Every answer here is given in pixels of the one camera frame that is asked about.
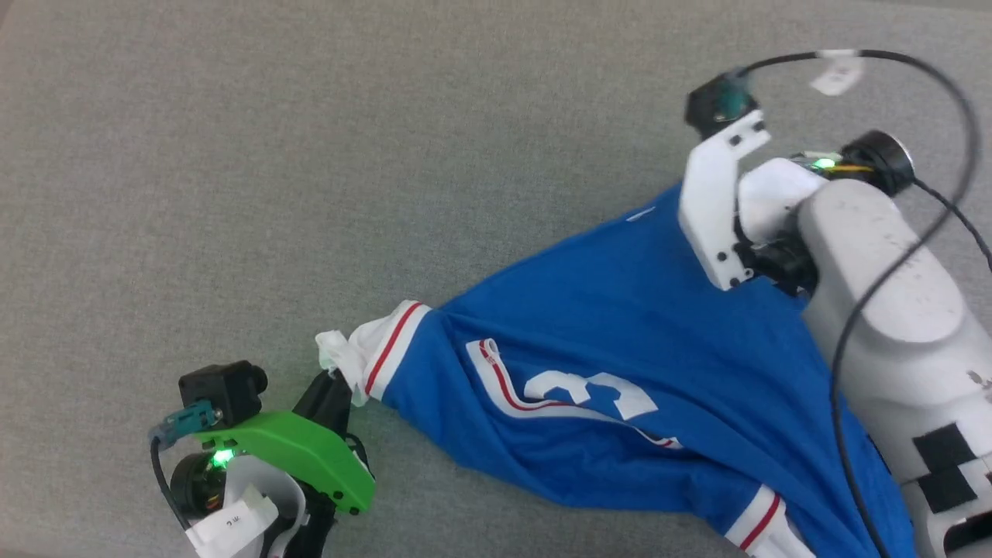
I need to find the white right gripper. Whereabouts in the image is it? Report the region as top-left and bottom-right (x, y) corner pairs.
(679, 108), (820, 301)

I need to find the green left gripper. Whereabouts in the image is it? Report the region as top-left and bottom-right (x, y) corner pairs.
(192, 369), (378, 515)

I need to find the blue jersey with white sleeves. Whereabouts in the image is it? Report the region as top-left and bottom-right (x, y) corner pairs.
(314, 182), (919, 558)

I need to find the grey fabric sofa seat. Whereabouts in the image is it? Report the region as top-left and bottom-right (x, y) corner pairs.
(0, 0), (992, 558)

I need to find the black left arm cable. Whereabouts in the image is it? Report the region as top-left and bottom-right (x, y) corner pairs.
(147, 399), (226, 536)

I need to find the white paper cable label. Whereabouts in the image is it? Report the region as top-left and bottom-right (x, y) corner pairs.
(810, 50), (865, 98)
(186, 484), (280, 558)

